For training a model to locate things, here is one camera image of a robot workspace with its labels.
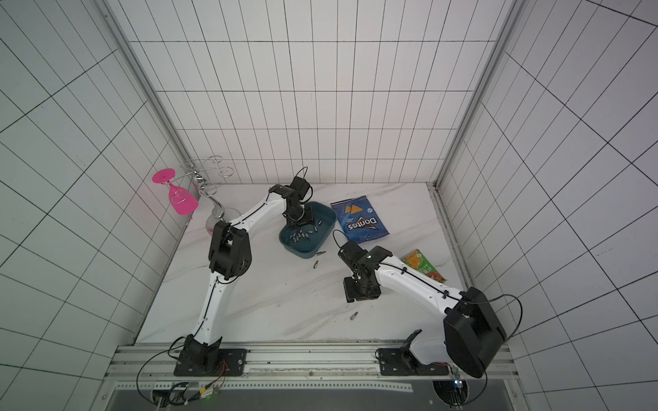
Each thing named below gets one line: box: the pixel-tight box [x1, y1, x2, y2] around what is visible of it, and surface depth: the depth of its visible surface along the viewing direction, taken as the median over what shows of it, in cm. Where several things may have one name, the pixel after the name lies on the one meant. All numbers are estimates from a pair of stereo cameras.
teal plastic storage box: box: [279, 202, 337, 259], surface depth 102 cm
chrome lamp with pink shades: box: [152, 154, 242, 236], surface depth 89 cm
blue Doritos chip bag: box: [330, 195, 390, 245], surface depth 106 cm
